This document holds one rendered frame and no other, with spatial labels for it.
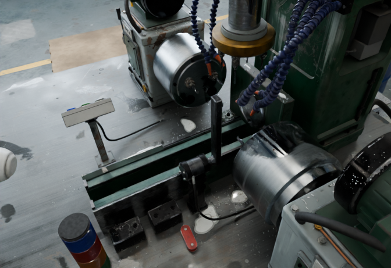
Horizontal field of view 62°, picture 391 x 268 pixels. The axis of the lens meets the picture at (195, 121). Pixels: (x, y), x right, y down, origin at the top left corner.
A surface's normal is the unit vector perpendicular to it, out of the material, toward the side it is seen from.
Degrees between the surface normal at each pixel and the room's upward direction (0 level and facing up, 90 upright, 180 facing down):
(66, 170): 0
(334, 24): 90
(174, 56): 36
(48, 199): 0
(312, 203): 0
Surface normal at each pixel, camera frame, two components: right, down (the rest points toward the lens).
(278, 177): -0.59, -0.35
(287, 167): -0.40, -0.53
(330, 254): -0.04, -0.73
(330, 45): -0.89, 0.34
